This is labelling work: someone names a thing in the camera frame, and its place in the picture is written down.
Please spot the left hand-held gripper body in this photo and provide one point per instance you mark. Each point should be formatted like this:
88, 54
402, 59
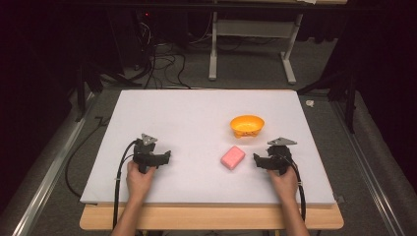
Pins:
144, 154

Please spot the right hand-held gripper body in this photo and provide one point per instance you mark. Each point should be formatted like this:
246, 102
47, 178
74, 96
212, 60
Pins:
279, 154

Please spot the person's right hand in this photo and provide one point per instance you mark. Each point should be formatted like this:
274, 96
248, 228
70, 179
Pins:
284, 185

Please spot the person's left hand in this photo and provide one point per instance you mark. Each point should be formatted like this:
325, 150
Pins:
139, 183

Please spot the pink soap bar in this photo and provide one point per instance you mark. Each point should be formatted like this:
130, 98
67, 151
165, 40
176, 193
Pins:
232, 157

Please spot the orange plastic bowl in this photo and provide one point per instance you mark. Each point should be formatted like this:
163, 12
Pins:
247, 126

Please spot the white foam mat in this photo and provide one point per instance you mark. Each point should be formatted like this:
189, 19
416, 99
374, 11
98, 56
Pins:
203, 118

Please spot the small white crumpled scrap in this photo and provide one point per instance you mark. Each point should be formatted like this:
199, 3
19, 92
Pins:
309, 103

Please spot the wooden table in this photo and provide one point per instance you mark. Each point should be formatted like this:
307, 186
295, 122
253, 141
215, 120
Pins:
209, 218

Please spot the black metal stand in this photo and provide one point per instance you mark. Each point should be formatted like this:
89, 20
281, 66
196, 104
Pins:
82, 85
344, 88

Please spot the aluminium rail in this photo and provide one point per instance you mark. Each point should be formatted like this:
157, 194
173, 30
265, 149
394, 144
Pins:
367, 167
49, 177

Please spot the white metal desk frame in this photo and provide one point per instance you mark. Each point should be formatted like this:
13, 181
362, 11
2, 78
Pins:
249, 29

